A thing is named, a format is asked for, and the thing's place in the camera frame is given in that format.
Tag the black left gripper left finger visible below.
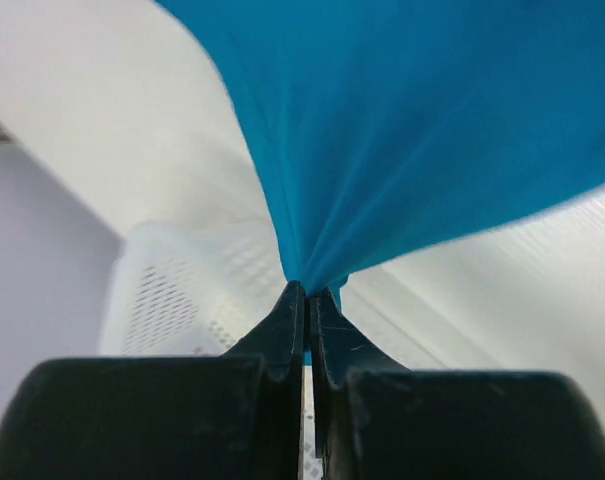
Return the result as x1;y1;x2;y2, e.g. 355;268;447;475
0;282;305;479

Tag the teal blue t shirt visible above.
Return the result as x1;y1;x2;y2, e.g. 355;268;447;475
164;1;605;293

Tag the white perforated plastic basket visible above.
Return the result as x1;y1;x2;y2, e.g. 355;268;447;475
98;222;442;479

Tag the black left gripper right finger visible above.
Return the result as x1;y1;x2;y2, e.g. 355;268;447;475
307;291;605;479

